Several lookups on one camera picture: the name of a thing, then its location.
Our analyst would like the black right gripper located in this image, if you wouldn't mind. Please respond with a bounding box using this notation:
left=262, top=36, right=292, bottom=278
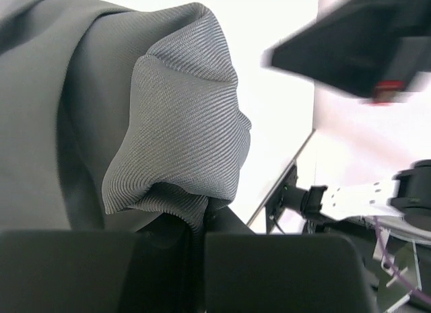
left=265, top=0, right=430, bottom=106

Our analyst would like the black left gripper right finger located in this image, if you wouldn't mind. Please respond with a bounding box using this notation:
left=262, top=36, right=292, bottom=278
left=204, top=208, right=378, bottom=312

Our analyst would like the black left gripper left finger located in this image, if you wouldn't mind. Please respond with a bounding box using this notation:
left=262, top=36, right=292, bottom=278
left=1, top=221, right=202, bottom=312

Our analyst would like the grey pleated skirt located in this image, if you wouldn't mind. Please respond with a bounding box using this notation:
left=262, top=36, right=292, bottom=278
left=1, top=0, right=251, bottom=242

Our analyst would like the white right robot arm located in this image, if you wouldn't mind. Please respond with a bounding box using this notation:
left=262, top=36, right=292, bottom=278
left=265, top=0, right=430, bottom=230

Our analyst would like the aluminium table frame rail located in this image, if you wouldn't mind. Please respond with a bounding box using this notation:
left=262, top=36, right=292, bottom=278
left=246, top=129, right=316, bottom=228

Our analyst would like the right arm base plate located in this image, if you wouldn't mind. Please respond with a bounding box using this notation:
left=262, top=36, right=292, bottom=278
left=263, top=162, right=327, bottom=234

